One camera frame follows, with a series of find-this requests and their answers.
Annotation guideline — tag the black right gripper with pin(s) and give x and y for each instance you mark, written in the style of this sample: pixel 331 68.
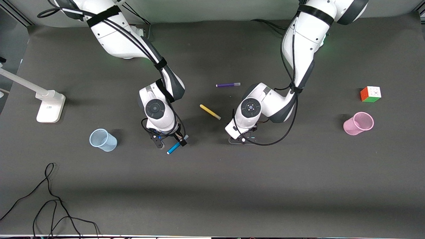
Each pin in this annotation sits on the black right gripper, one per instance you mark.
pixel 179 136

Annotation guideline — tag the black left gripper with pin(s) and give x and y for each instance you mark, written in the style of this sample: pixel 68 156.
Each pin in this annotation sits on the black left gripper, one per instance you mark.
pixel 254 128

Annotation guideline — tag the blue marker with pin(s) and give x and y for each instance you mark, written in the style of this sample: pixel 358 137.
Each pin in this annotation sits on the blue marker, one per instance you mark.
pixel 173 148

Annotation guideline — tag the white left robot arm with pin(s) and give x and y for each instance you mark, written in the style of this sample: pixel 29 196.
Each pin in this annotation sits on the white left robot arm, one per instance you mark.
pixel 302 49

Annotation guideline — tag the yellow marker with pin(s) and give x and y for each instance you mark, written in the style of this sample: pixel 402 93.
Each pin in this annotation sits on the yellow marker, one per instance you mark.
pixel 210 112

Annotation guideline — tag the purple marker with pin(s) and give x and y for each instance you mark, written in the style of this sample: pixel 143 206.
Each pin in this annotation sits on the purple marker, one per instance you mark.
pixel 227 85

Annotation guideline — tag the dark grey table mat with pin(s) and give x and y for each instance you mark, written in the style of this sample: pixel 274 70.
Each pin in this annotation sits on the dark grey table mat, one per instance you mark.
pixel 212 186

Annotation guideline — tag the translucent blue cup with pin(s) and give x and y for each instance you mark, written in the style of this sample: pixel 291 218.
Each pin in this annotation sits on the translucent blue cup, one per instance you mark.
pixel 108 144

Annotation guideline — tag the translucent pink cup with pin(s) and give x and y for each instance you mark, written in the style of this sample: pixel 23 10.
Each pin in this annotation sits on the translucent pink cup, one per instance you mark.
pixel 352 127

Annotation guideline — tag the colourful puzzle cube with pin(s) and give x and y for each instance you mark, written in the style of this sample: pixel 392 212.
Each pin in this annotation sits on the colourful puzzle cube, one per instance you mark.
pixel 371 94

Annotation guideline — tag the white stand with base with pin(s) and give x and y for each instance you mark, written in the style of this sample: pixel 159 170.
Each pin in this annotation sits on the white stand with base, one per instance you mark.
pixel 49 113

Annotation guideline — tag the dark metal rail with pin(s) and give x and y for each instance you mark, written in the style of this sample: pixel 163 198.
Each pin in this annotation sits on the dark metal rail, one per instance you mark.
pixel 20 16

